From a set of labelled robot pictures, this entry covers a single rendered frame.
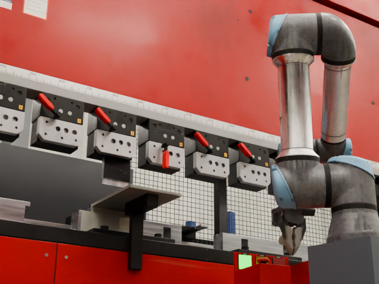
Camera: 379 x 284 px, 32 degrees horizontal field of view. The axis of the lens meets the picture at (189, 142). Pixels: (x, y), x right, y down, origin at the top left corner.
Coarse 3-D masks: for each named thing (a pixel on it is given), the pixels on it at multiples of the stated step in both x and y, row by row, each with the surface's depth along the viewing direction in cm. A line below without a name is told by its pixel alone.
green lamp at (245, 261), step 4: (240, 256) 205; (244, 256) 205; (248, 256) 206; (240, 260) 204; (244, 260) 205; (248, 260) 205; (240, 264) 204; (244, 264) 204; (248, 264) 205; (240, 268) 203
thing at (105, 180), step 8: (104, 160) 221; (112, 160) 222; (120, 160) 224; (104, 168) 220; (112, 168) 221; (120, 168) 223; (128, 168) 225; (104, 176) 219; (112, 176) 220; (120, 176) 222; (128, 176) 224; (112, 184) 220; (120, 184) 222; (128, 184) 224
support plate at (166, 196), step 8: (120, 192) 196; (128, 192) 196; (136, 192) 196; (144, 192) 196; (152, 192) 196; (160, 192) 197; (168, 192) 198; (104, 200) 205; (112, 200) 205; (120, 200) 205; (128, 200) 205; (160, 200) 204; (168, 200) 204; (112, 208) 214; (120, 208) 214
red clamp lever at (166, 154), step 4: (164, 144) 228; (168, 144) 228; (164, 148) 229; (164, 152) 227; (168, 152) 227; (164, 156) 227; (168, 156) 227; (164, 160) 226; (168, 160) 226; (164, 164) 226; (168, 164) 226; (164, 168) 226
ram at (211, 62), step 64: (64, 0) 227; (128, 0) 243; (192, 0) 262; (256, 0) 283; (64, 64) 220; (128, 64) 234; (192, 64) 251; (256, 64) 271; (320, 64) 293; (192, 128) 242; (256, 128) 260; (320, 128) 281
